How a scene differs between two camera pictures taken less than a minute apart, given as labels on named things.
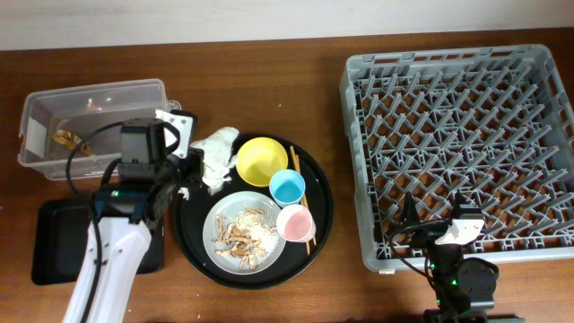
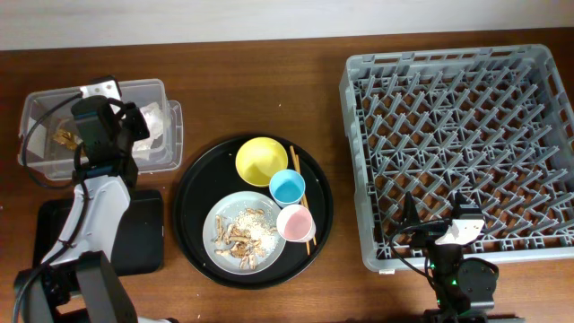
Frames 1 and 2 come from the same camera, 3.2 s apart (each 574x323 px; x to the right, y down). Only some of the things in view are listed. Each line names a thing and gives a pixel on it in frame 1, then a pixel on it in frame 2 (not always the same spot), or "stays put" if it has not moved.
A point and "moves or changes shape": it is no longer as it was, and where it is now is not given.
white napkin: (216, 150) moves or changes shape
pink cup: (295, 223) stays put
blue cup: (287, 187) stays put
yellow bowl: (259, 158) stays put
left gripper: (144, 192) -> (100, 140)
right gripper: (426, 235) stays put
